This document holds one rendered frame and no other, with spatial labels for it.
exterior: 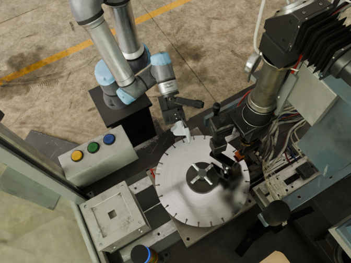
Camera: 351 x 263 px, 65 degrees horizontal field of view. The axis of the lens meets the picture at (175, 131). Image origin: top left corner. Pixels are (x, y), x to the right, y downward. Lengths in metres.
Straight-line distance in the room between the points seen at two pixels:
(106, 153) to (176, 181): 0.32
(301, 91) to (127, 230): 0.71
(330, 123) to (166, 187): 0.57
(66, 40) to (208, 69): 1.40
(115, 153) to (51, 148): 1.24
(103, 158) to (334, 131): 0.80
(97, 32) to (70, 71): 1.71
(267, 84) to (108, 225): 0.72
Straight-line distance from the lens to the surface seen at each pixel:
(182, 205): 0.96
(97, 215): 1.06
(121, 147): 1.12
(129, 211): 1.03
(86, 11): 0.97
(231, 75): 2.41
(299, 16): 0.47
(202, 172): 0.93
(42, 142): 2.37
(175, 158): 1.01
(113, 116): 1.37
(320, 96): 0.59
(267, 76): 0.60
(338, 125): 0.63
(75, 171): 1.14
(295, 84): 0.63
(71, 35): 2.99
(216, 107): 0.72
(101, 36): 1.00
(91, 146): 1.14
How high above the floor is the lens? 1.89
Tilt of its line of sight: 63 degrees down
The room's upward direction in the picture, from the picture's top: 9 degrees counter-clockwise
